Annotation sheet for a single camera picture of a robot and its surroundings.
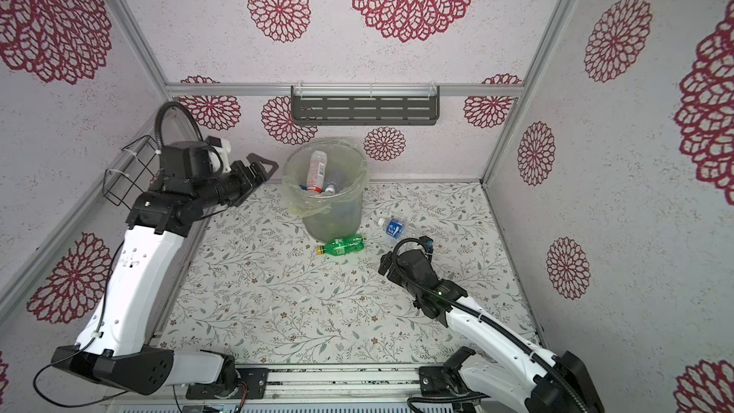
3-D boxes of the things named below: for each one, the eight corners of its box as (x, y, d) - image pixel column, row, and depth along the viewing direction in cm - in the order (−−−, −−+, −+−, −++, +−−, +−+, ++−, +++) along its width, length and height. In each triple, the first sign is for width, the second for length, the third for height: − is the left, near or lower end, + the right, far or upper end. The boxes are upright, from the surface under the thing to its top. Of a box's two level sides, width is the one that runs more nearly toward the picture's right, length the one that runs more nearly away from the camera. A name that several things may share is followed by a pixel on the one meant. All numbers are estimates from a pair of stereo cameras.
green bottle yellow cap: (320, 264, 98) (318, 255, 94) (317, 254, 101) (315, 245, 97) (365, 251, 102) (365, 242, 97) (361, 241, 104) (361, 232, 100)
